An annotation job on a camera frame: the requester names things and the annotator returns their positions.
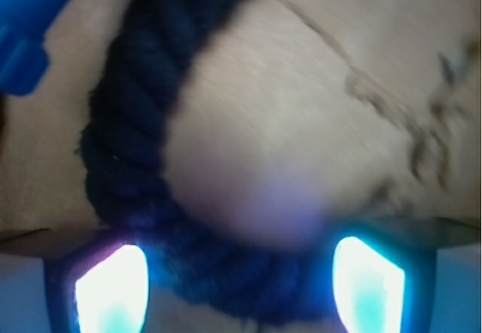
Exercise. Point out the crumpled brown paper bag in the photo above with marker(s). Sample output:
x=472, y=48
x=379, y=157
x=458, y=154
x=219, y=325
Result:
x=292, y=114

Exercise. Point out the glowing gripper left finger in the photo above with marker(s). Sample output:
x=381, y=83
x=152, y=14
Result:
x=72, y=281

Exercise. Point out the blue plastic bowling pin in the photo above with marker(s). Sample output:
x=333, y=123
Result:
x=24, y=60

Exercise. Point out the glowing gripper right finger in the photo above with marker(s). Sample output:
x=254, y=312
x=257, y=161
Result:
x=408, y=275

